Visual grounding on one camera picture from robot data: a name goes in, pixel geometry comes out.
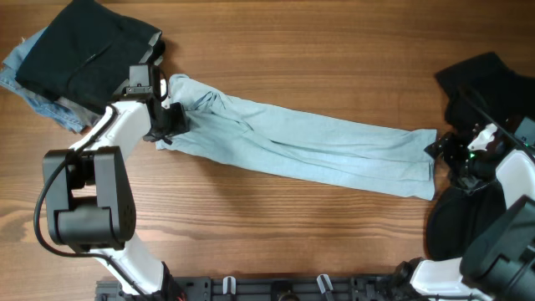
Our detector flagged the light blue t-shirt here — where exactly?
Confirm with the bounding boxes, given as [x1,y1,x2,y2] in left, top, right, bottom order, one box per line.
[156,74,437,201]

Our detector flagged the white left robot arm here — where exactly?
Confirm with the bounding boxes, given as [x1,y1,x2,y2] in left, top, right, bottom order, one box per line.
[33,79,186,300]

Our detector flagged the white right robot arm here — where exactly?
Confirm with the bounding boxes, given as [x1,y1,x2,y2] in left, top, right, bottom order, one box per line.
[410,148,534,301]

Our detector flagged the black clothes pile right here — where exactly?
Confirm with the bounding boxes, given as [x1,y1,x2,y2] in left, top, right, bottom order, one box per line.
[425,52,534,261]

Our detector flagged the grey folded garment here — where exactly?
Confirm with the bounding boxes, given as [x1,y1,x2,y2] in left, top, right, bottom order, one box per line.
[56,97,102,127]

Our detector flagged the black folded garment on stack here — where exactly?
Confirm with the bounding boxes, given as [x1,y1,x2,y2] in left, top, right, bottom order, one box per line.
[15,0,166,114]

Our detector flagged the blue denim folded jeans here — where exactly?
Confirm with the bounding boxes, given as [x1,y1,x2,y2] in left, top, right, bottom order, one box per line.
[1,28,88,133]

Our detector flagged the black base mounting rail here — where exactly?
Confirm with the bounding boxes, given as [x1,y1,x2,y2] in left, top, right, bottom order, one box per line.
[94,273,415,301]

